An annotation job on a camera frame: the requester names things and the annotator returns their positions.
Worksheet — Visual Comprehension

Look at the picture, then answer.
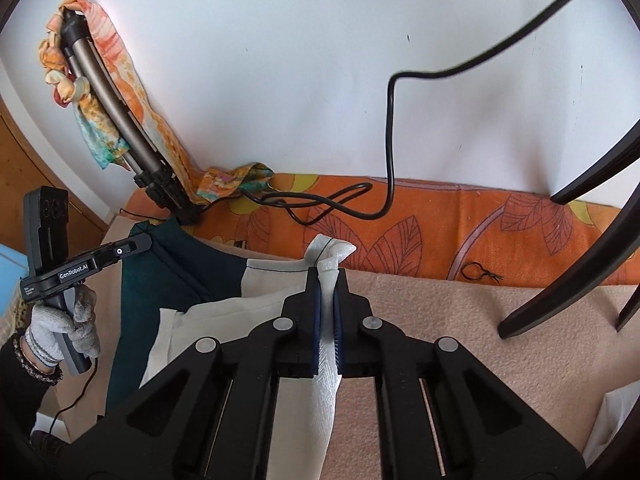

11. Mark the blue box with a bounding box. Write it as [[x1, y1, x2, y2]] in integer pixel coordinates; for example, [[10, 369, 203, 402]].
[[0, 244, 26, 306]]

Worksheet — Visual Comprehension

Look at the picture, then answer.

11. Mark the colourful floral scarf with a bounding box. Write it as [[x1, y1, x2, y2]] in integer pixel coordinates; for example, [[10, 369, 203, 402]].
[[37, 0, 275, 206]]

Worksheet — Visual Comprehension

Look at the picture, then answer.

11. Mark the small black tripod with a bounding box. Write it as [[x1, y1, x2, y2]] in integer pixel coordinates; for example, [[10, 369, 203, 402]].
[[497, 120, 640, 341]]

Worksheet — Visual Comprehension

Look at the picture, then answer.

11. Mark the black power cable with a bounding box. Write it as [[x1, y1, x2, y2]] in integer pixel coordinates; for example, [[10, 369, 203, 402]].
[[240, 0, 601, 223]]

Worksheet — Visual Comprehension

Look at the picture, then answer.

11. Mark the orange floral sheet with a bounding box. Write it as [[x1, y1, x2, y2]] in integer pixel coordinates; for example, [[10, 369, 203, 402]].
[[122, 172, 640, 288]]

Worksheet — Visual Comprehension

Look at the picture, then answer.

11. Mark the wooden cabinet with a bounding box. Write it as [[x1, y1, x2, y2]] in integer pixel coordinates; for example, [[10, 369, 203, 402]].
[[0, 90, 108, 261]]

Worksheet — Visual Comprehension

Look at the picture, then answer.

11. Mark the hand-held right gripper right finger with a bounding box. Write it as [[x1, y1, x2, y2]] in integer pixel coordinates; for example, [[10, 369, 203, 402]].
[[332, 269, 586, 480]]

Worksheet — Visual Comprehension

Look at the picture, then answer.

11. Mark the cream and teal printed t-shirt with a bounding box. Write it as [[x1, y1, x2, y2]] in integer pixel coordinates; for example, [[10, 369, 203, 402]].
[[105, 217, 358, 480]]

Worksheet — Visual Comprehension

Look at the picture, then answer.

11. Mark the white folded shirt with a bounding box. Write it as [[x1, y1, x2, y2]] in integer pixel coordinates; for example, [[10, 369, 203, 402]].
[[582, 385, 636, 466]]

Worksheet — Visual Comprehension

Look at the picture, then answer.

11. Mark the thin black cable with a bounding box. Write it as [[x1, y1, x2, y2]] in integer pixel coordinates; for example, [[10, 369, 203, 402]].
[[30, 370, 101, 436]]

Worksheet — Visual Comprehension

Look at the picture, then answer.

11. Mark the person's left hand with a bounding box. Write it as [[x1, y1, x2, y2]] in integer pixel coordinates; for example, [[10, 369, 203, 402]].
[[22, 285, 101, 363]]

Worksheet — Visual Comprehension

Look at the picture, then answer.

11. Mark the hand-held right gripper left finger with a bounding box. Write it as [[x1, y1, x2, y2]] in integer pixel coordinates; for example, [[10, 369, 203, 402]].
[[70, 266, 323, 480]]

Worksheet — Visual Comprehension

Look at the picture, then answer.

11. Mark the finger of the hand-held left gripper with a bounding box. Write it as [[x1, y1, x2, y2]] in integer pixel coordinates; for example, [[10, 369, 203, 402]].
[[112, 232, 153, 261]]

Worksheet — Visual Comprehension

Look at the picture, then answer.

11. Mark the person's left forearm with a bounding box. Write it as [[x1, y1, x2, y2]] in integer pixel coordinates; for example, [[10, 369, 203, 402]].
[[0, 332, 63, 441]]

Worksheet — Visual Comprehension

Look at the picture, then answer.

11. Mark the black hair tie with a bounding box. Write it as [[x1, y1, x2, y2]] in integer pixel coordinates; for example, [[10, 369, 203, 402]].
[[461, 261, 503, 283]]

